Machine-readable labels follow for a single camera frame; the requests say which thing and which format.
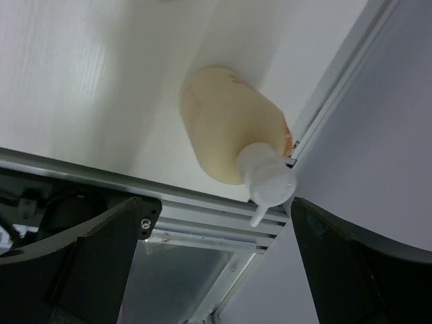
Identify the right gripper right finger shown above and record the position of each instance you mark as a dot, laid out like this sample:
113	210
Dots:
358	276

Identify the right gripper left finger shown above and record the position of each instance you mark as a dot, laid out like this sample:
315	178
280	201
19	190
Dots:
76	276

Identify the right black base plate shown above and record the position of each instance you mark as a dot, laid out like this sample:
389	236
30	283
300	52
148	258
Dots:
42	215

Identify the aluminium rail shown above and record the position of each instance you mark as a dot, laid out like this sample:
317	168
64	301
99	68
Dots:
175	215

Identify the cream pump bottle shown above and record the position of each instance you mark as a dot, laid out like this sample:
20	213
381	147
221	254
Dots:
238	136

